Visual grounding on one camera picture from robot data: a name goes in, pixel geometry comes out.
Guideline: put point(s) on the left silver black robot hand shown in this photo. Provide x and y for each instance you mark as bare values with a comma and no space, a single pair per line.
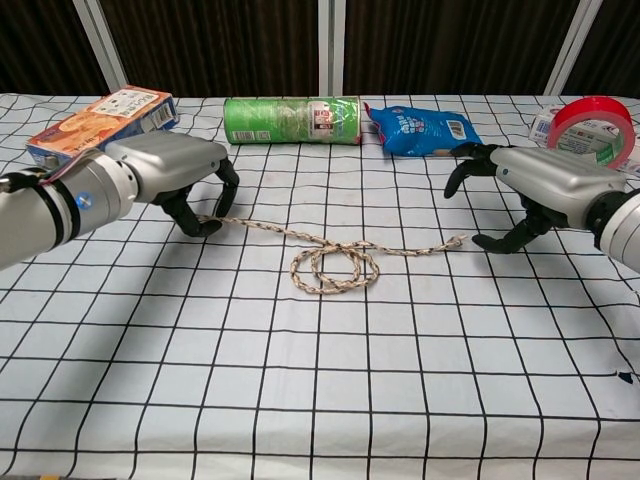
170,160

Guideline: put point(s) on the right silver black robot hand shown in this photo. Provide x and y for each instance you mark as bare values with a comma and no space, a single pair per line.
550,172

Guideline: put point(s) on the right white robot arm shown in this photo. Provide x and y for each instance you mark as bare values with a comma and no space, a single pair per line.
622,225

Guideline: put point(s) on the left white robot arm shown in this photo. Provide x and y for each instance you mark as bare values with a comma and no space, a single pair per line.
35,220

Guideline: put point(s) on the white medicine carton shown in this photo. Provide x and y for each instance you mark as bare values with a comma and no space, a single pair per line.
540,127

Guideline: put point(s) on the red adhesive tape roll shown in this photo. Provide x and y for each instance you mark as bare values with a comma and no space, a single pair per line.
592,111

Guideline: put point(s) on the orange and blue cracker box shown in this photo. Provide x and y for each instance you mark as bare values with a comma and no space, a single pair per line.
85,127

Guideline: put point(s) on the green cylindrical chip can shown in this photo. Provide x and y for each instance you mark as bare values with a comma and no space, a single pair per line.
280,120

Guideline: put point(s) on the blue snack bag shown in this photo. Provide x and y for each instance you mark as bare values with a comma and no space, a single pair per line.
415,132

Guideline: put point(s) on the white black-grid tablecloth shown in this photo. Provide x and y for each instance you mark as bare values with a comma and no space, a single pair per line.
320,360

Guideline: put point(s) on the white partition frame post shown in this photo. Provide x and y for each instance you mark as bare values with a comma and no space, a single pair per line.
102,45
575,45
331,45

